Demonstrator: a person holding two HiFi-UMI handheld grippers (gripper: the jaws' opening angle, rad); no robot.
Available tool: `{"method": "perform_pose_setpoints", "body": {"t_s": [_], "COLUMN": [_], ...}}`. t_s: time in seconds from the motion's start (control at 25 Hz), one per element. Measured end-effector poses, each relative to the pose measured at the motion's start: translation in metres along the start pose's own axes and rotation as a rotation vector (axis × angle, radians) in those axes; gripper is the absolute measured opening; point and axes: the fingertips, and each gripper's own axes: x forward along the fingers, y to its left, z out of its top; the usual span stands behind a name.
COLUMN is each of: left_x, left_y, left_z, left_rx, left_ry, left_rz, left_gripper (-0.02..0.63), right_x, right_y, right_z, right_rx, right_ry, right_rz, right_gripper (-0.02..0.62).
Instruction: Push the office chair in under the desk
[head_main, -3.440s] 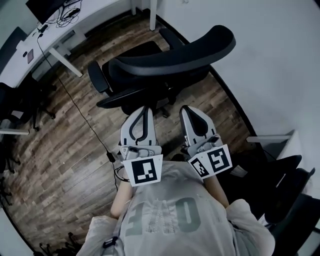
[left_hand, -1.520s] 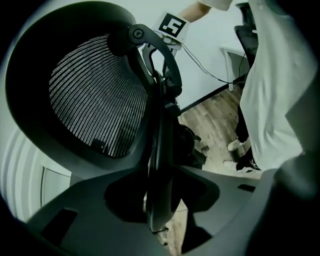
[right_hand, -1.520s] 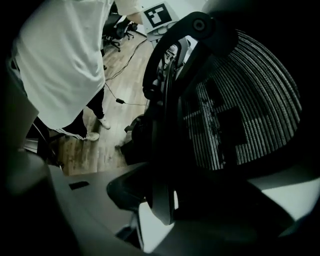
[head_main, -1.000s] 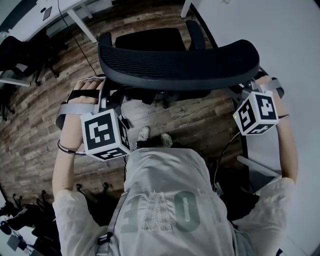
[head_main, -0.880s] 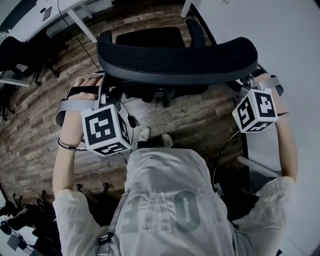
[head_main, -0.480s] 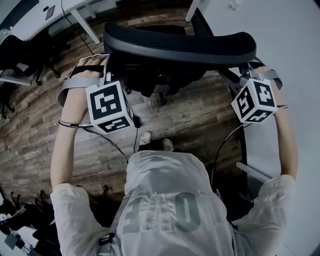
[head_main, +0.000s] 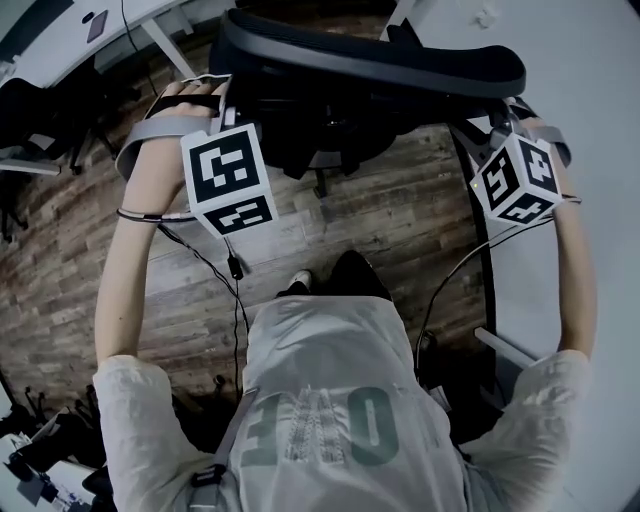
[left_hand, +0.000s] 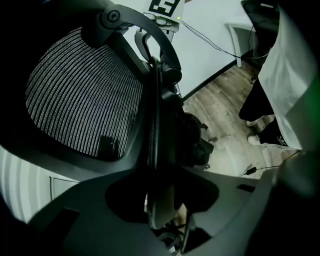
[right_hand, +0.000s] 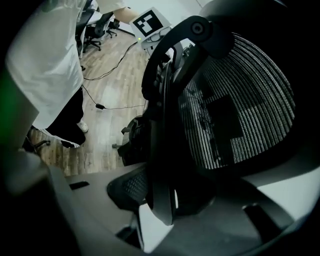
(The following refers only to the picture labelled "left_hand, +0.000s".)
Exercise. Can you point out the person in white coat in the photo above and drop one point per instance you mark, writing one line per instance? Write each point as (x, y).
(287, 75)

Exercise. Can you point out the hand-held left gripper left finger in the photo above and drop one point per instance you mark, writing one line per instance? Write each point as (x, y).
(87, 220)

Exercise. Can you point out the black mesh office chair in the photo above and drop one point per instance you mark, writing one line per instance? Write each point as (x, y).
(82, 100)

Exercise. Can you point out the person's black trousers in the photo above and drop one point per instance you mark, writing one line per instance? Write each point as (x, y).
(255, 100)

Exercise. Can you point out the white sneaker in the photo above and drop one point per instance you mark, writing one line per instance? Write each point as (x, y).
(253, 140)
(251, 123)

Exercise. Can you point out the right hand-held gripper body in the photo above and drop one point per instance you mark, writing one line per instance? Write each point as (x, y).
(180, 12)

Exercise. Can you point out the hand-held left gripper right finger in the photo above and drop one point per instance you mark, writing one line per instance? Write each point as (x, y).
(225, 200)

